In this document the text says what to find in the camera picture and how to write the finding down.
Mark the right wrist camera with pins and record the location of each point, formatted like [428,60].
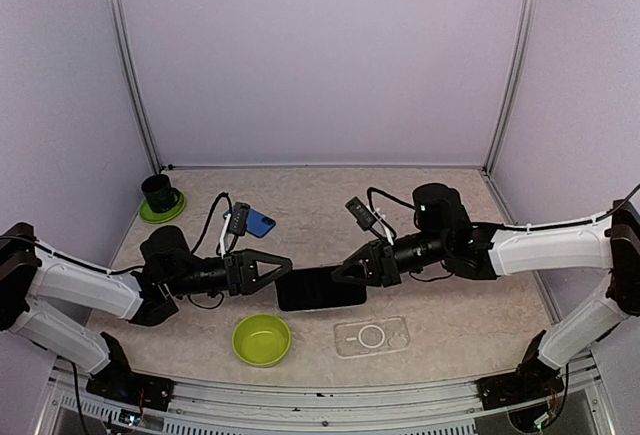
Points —
[368,220]

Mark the aluminium frame post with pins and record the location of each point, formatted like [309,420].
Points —
[125,52]
[525,21]

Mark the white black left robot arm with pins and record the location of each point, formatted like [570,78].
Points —
[33,273]

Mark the front aluminium rail base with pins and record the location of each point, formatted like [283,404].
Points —
[445,407]

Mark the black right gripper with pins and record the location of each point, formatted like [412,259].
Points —
[377,275]

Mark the blue smartphone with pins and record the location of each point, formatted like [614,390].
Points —
[259,225]

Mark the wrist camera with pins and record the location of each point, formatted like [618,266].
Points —
[368,220]
[234,227]

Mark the dark green mug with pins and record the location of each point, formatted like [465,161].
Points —
[159,194]

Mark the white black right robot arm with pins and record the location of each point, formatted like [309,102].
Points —
[486,251]

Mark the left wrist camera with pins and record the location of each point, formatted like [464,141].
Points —
[234,227]

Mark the left aluminium frame post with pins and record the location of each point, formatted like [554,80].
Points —
[125,52]

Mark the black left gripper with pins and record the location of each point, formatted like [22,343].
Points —
[241,270]

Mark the right aluminium frame post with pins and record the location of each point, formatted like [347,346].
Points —
[525,21]

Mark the green bowl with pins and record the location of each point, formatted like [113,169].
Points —
[261,340]

